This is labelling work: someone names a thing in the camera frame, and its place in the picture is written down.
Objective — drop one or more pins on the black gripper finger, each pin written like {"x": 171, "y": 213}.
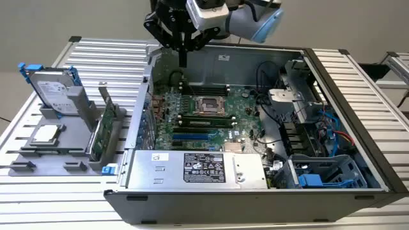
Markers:
{"x": 202, "y": 38}
{"x": 160, "y": 36}

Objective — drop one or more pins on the green Nvidia graphics card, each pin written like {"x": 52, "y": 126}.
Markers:
{"x": 102, "y": 134}

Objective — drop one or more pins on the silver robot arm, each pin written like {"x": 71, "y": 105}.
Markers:
{"x": 243, "y": 21}

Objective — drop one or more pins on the black RAM slot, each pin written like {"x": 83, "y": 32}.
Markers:
{"x": 208, "y": 126}
{"x": 206, "y": 91}
{"x": 208, "y": 116}
{"x": 206, "y": 85}
{"x": 206, "y": 88}
{"x": 206, "y": 94}

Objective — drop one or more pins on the round coin cell battery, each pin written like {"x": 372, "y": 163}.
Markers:
{"x": 244, "y": 94}

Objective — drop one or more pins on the metal CPU socket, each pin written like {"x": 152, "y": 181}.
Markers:
{"x": 208, "y": 105}

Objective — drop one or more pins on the green motherboard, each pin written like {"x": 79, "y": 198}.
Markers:
{"x": 243, "y": 115}

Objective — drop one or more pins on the green RAM stick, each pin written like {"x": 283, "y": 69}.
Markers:
{"x": 204, "y": 123}
{"x": 51, "y": 150}

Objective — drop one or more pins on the grey metal drive cage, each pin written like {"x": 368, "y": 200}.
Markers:
{"x": 288, "y": 95}

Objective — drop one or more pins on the long black expansion slot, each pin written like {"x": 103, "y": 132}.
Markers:
{"x": 192, "y": 130}

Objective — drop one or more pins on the hard disk in blue carrier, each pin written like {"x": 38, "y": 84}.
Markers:
{"x": 51, "y": 91}

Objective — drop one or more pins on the blue expansion slot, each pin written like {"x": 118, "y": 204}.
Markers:
{"x": 192, "y": 137}

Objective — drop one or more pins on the silver chipset heatsink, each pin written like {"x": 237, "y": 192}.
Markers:
{"x": 235, "y": 147}

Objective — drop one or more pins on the silver CPU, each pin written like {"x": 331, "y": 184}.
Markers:
{"x": 48, "y": 133}

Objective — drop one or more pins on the grey plastic parts rack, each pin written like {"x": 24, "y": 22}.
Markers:
{"x": 64, "y": 143}

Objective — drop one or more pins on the blue case latch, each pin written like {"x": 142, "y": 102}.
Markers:
{"x": 107, "y": 170}

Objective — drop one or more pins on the grey power supply unit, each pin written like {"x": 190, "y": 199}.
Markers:
{"x": 166, "y": 177}

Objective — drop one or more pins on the aluminium side table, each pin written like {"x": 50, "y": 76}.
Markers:
{"x": 397, "y": 62}

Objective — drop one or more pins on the grey metal disk bay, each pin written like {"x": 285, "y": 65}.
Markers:
{"x": 319, "y": 159}

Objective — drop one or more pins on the blue disk bay latch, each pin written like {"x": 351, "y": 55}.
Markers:
{"x": 309, "y": 180}

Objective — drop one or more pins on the black grey PC case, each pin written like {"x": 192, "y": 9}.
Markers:
{"x": 224, "y": 206}

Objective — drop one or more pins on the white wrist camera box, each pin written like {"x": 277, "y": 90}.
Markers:
{"x": 208, "y": 14}

